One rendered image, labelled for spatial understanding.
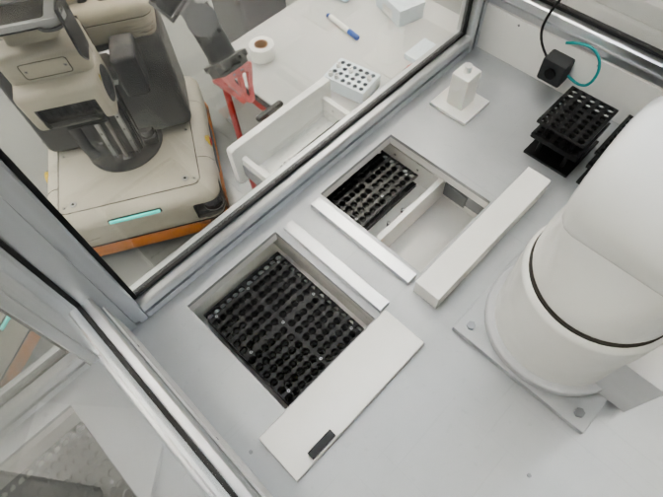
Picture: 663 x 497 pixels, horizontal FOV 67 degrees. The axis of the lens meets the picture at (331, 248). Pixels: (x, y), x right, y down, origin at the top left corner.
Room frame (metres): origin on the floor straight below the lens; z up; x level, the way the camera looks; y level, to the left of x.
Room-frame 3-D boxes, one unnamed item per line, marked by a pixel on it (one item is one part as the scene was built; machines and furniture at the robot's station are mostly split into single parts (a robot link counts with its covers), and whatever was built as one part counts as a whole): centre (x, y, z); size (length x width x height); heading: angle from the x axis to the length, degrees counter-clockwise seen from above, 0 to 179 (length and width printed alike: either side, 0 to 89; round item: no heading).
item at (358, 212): (0.64, -0.05, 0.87); 0.22 x 0.18 x 0.06; 42
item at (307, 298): (0.32, 0.09, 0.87); 0.22 x 0.18 x 0.06; 42
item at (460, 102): (0.75, -0.29, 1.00); 0.09 x 0.08 x 0.10; 42
